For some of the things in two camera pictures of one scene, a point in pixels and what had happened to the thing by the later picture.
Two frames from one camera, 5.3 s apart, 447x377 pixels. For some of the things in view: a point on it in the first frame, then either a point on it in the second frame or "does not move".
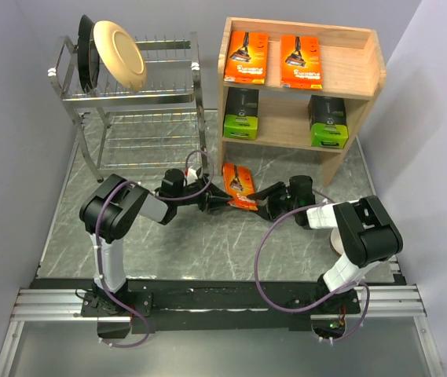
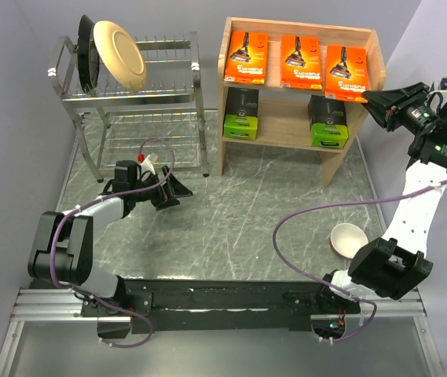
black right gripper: x=269 y=211 → x=390 y=98
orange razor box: x=246 y=60 does not move
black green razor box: x=327 y=122 does not move
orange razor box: x=300 y=62 does not move
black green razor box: x=241 y=115 does not move
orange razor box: x=239 y=183 → x=346 y=73
